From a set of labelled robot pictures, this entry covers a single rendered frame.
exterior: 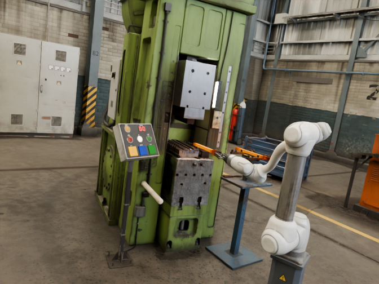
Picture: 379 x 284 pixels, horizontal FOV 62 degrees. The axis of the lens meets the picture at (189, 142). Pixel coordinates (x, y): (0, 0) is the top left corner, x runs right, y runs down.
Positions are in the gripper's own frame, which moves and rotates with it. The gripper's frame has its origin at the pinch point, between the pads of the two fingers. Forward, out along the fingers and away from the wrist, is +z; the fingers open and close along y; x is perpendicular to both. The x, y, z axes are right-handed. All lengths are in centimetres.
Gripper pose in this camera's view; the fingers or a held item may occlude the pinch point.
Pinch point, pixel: (217, 153)
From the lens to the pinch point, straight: 247.8
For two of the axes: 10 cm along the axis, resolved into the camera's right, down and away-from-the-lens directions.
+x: 1.4, -9.7, -1.8
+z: -4.3, -2.2, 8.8
